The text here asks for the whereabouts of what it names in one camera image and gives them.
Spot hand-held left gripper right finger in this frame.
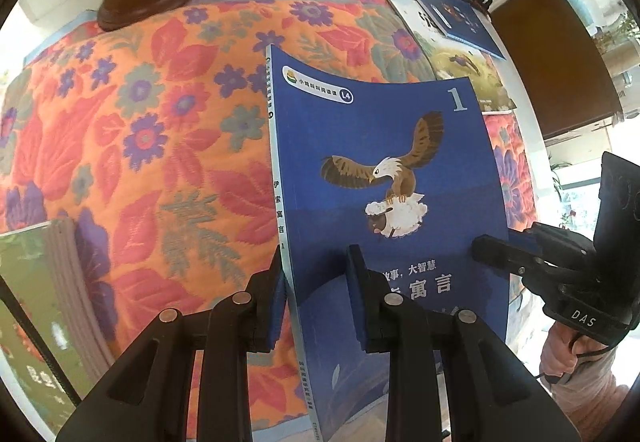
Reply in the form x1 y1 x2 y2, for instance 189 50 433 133
347 244 583 442

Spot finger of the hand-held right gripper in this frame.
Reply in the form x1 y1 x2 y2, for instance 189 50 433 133
470 234 531 278
510 222 596 264

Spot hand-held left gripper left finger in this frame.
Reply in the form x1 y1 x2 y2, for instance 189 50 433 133
55 246 288 442

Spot blue eagle cover book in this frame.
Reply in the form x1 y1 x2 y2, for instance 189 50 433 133
265 43 512 442

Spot dark blue rider cover book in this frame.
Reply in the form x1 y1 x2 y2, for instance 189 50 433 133
397 0 507 62

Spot person's right forearm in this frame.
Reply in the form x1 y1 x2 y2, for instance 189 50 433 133
550 347 631 423

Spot person's right hand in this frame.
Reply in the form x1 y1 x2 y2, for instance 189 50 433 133
540 322 585 384

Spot potted plant red flowers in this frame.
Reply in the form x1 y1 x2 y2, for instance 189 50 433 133
549 161 577 229

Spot brown wooden cabinet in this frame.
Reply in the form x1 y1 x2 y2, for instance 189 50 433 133
487 0 623 140

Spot pale book bird cover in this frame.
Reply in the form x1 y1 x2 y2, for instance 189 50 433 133
382 0 517 114

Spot green potted plant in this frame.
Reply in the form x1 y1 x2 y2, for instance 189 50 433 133
595 9 640 55

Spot orange floral blanket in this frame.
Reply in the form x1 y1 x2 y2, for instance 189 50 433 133
0 0 538 433

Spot green insect book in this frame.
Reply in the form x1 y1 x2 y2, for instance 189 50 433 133
0 219 116 425

